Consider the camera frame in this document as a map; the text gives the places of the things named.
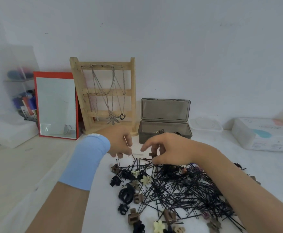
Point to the person's right hand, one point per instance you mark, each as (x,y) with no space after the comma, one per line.
(178,150)

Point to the person's left hand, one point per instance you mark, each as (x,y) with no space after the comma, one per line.
(118,141)

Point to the person's left fingers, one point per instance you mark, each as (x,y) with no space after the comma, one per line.
(128,149)

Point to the person's right thumb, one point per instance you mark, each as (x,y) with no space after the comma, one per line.
(159,161)

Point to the small brown claw clip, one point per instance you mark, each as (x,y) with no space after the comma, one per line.
(153,154)

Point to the person's right forearm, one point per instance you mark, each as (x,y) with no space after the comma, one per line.
(241,191)

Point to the person's left forearm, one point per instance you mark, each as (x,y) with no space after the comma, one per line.
(59,208)

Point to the beige hairpin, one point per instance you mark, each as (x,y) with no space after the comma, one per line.
(137,154)

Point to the cream flower claw clip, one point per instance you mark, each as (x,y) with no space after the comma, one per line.
(146,180)
(159,226)

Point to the cream small claw clip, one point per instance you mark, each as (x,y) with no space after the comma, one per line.
(135,173)

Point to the beige small claw clip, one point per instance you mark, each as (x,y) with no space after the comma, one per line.
(135,184)

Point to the small black claw clip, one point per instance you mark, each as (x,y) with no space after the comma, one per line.
(115,181)
(122,209)
(238,165)

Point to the pile of black hairpins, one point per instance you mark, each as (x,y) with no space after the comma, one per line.
(180,191)

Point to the light blue wrist sleeve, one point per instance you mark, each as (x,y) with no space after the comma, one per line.
(85,162)

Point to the large black claw clip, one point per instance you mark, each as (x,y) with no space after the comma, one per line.
(126,194)

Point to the grey transparent plastic box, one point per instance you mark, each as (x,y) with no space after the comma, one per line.
(164,110)

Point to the clear plastic lid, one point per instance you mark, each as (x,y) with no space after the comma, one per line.
(205,124)

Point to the dark navy claw clip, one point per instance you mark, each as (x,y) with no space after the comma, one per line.
(139,227)

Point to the pink small claw clip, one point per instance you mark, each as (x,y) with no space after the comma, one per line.
(205,214)

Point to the red framed mirror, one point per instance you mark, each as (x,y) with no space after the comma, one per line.
(56,106)

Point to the taupe flower claw clip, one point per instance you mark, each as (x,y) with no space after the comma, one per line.
(214,225)

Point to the wooden jewellery stand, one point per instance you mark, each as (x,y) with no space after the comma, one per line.
(77,77)

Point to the taupe small claw clip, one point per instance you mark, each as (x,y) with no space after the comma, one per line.
(255,180)

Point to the white wipes packet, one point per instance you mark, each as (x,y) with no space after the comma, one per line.
(263,135)

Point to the bundle of cosmetic tubes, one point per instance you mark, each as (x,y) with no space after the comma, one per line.
(26,104)

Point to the clear acrylic organizer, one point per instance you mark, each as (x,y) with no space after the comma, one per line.
(10,94)

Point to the dark blue round compact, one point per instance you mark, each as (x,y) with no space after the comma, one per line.
(16,75)

